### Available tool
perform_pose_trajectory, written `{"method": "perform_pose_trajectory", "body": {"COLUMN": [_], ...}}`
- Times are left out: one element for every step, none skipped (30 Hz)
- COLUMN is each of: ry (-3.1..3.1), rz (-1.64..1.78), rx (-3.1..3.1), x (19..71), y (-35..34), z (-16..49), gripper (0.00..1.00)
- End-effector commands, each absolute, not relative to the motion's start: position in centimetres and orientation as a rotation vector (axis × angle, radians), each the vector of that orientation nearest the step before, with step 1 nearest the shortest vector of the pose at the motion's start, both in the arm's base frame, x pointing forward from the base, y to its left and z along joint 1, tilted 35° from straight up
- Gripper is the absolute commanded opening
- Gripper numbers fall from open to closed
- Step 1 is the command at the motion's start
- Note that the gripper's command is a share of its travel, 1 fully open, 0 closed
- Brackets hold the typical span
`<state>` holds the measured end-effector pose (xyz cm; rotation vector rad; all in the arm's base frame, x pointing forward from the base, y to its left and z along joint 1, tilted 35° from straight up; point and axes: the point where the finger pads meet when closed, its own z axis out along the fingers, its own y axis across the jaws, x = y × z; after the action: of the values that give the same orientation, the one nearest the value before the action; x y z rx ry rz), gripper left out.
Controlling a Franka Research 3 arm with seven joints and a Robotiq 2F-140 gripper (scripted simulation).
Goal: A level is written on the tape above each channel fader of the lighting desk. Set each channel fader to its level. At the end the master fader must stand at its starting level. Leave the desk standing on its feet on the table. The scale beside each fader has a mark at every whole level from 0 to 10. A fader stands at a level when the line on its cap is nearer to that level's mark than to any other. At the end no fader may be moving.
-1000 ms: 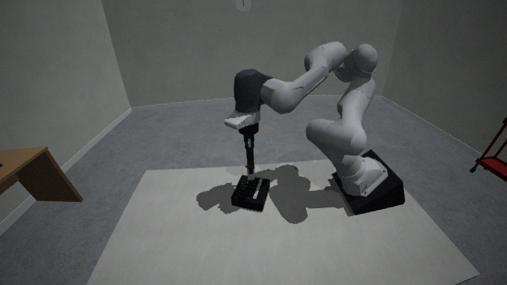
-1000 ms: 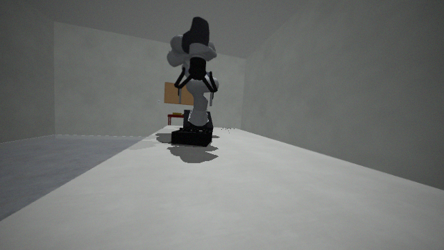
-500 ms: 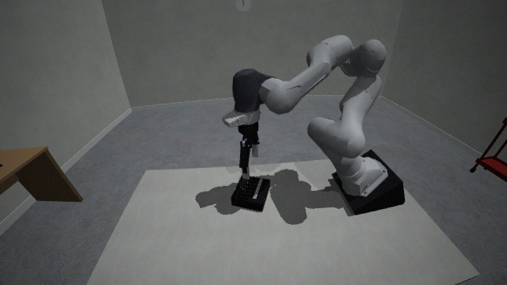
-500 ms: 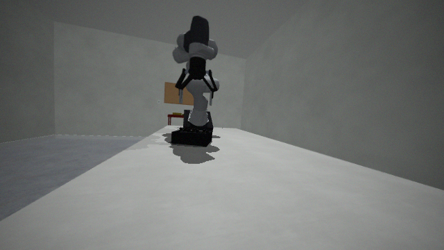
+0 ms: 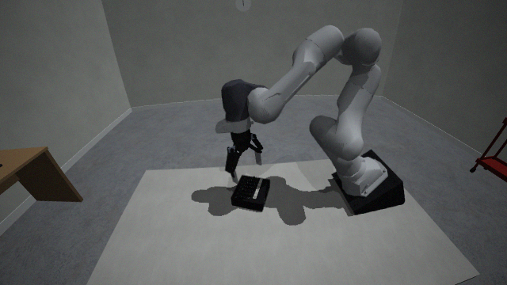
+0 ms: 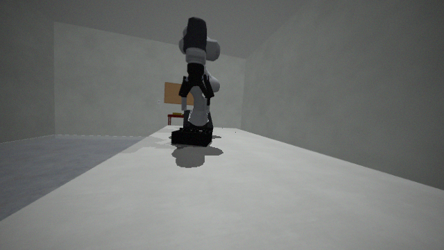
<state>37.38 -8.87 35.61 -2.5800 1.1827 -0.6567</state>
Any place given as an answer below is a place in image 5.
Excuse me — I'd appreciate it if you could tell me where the black lighting desk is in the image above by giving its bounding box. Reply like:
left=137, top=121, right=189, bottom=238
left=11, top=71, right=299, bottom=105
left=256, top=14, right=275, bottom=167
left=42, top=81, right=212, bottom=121
left=231, top=175, right=270, bottom=211

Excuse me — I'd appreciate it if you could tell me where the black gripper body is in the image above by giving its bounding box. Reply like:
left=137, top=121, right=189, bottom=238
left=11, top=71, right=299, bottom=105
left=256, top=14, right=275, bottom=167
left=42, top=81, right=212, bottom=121
left=231, top=129, right=251, bottom=152

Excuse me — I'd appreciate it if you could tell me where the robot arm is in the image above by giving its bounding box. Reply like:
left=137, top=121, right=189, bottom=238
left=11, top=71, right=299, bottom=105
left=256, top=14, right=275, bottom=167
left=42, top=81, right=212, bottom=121
left=215, top=25, right=388, bottom=197

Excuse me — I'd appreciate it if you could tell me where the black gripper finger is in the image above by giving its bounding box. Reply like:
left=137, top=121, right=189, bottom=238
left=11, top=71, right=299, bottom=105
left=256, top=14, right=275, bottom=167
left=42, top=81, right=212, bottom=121
left=246, top=133, right=263, bottom=165
left=225, top=145, right=245, bottom=184

